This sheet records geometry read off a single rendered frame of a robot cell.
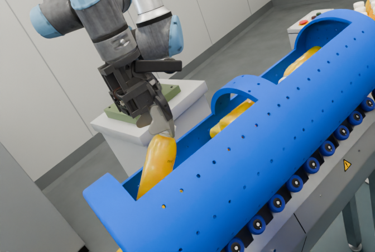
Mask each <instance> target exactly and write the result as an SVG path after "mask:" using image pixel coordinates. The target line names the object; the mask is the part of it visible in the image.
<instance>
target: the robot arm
mask: <svg viewBox="0 0 375 252"><path fill-rule="evenodd" d="M132 2H133V4H134V7H135V9H136V12H137V14H138V17H137V19H136V26H137V28H136V29H134V30H132V27H131V26H128V25H127V22H126V20H125V18H124V16H123V13H125V12H126V11H127V10H128V9H129V7H130V5H131V3H132ZM30 20H31V23H32V25H33V27H34V29H35V30H36V31H37V33H38V34H40V35H41V36H42V37H44V38H46V39H53V38H56V37H60V36H65V34H68V33H70V32H73V31H76V30H79V29H81V28H84V27H85V29H86V31H87V33H88V35H89V37H90V39H91V40H92V42H93V44H94V46H95V48H96V50H97V52H98V54H99V55H100V57H101V59H102V60H103V61H104V62H105V64H103V65H102V66H100V67H98V68H97V69H98V70H99V72H100V74H101V76H102V78H103V79H104V81H105V83H106V85H107V87H108V88H109V90H110V92H109V94H110V96H111V98H112V100H113V102H114V103H115V105H116V106H117V108H118V110H119V112H123V113H124V114H126V115H128V116H131V117H132V118H133V119H134V118H135V117H137V116H138V115H140V117H139V118H138V120H137V121H136V126H137V127H138V128H143V127H145V126H148V125H149V128H148V131H149V133H150V134H151V135H156V134H159V133H161V132H164V131H166V130H167V131H168V132H169V134H170V136H171V137H172V138H174V137H175V126H174V120H173V115H172V112H171V109H170V106H169V104H168V102H167V100H166V98H165V97H164V95H163V94H162V92H161V90H162V87H161V84H160V82H159V81H158V80H157V78H156V77H155V76H154V75H153V74H152V73H151V72H165V73H166V74H173V73H175V72H181V71H182V61H181V60H175V59H174V58H171V57H172V56H174V55H177V54H179V53H181V52H182V51H183V48H184V38H183V34H182V28H181V23H180V20H179V17H178V16H177V15H172V13H171V10H170V9H168V8H166V7H165V6H164V4H163V2H162V0H43V3H42V4H38V5H37V6H36V7H34V8H32V9H31V11H30ZM162 59H164V60H162Z"/></svg>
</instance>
